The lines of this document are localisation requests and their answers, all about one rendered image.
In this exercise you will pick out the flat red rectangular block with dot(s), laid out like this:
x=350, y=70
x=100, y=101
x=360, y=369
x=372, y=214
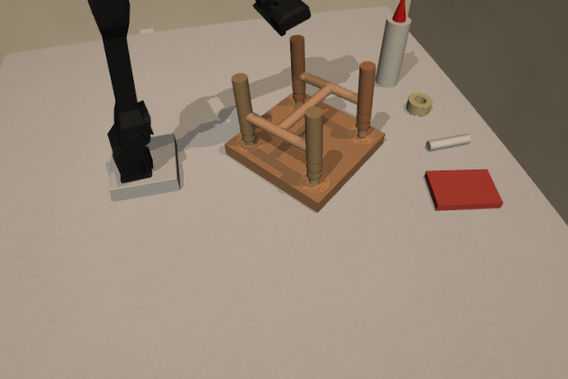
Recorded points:
x=462, y=189

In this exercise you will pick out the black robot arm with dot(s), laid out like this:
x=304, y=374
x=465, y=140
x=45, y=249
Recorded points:
x=132, y=122

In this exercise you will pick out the brown wooden stool legs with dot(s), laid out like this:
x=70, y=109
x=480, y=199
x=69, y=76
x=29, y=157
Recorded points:
x=313, y=142

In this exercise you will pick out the brown wooden stool seat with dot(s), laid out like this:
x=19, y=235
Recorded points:
x=284, y=165

